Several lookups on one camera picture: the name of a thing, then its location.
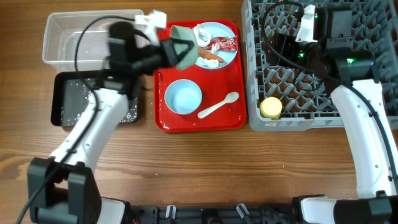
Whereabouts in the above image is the clear plastic bin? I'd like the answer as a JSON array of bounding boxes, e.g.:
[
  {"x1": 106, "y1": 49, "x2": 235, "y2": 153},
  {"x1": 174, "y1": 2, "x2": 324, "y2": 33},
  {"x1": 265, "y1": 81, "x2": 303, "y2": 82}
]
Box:
[{"x1": 42, "y1": 9, "x2": 144, "y2": 73}]

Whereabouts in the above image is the red serving tray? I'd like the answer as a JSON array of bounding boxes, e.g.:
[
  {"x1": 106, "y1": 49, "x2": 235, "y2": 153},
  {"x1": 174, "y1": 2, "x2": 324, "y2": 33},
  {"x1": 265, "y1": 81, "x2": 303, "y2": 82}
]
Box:
[{"x1": 154, "y1": 19, "x2": 248, "y2": 134}]

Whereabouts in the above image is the white plastic spoon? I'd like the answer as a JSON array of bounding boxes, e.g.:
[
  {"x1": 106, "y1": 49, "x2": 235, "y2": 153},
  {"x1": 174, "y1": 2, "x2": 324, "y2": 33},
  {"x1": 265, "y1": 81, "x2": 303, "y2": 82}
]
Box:
[{"x1": 197, "y1": 92, "x2": 239, "y2": 119}]

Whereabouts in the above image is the light blue plate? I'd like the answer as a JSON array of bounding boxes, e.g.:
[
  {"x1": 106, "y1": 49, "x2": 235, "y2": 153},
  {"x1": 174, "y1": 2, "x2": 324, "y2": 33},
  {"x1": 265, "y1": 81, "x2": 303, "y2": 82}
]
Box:
[{"x1": 192, "y1": 22, "x2": 239, "y2": 70}]

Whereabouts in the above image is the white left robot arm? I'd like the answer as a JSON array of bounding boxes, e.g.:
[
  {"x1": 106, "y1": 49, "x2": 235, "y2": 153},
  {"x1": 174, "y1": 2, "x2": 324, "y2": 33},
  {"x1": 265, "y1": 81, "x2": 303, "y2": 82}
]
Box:
[{"x1": 23, "y1": 16, "x2": 198, "y2": 223}]

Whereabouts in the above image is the yellow cup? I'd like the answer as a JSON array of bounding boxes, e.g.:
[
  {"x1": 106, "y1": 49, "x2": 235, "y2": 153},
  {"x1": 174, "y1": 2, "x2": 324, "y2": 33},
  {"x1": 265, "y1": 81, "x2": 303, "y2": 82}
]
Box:
[{"x1": 259, "y1": 96, "x2": 282, "y2": 119}]

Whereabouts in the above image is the white crumpled tissue ring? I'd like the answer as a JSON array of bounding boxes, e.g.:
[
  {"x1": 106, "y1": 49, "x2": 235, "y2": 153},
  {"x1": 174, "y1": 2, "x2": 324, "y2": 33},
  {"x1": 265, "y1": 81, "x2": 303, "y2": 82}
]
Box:
[{"x1": 192, "y1": 24, "x2": 213, "y2": 48}]

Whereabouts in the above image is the white crumpled tissue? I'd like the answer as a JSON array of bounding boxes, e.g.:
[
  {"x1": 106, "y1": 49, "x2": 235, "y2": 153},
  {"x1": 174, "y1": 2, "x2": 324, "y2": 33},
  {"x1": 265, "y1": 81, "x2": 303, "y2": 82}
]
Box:
[{"x1": 198, "y1": 45, "x2": 220, "y2": 68}]

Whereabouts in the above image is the black tray bin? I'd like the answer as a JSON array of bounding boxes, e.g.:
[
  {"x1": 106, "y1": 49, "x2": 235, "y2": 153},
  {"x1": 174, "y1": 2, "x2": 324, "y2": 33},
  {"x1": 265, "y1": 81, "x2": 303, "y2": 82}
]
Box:
[{"x1": 50, "y1": 70, "x2": 141, "y2": 128}]

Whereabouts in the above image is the green bowl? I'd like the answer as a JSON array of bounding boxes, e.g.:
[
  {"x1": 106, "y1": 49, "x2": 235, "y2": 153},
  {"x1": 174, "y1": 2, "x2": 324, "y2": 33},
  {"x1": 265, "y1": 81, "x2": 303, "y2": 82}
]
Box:
[{"x1": 170, "y1": 25, "x2": 198, "y2": 70}]

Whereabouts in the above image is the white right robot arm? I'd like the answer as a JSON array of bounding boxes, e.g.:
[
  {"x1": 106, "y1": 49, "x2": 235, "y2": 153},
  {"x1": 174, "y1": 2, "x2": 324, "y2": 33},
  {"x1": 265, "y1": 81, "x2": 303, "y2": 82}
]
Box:
[{"x1": 267, "y1": 4, "x2": 397, "y2": 223}]

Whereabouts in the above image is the red snack wrapper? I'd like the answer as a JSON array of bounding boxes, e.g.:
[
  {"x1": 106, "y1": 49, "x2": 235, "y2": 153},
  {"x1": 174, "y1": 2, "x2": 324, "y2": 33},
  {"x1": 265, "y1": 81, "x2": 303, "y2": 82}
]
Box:
[{"x1": 210, "y1": 36, "x2": 238, "y2": 51}]

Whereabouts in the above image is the light blue bowl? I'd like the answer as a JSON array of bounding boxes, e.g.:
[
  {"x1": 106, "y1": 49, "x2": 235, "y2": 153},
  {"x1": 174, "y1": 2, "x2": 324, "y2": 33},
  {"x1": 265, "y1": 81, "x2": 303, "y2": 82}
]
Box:
[{"x1": 164, "y1": 79, "x2": 203, "y2": 115}]

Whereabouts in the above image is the grey dishwasher rack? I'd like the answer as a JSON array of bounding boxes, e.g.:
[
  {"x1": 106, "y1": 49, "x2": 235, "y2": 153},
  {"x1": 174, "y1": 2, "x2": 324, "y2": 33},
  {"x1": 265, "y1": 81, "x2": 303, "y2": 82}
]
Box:
[{"x1": 241, "y1": 0, "x2": 397, "y2": 131}]

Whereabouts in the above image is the carrot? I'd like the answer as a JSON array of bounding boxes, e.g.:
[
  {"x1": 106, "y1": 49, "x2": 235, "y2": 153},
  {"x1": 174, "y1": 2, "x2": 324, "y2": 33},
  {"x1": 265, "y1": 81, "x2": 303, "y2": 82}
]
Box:
[{"x1": 198, "y1": 47, "x2": 224, "y2": 63}]

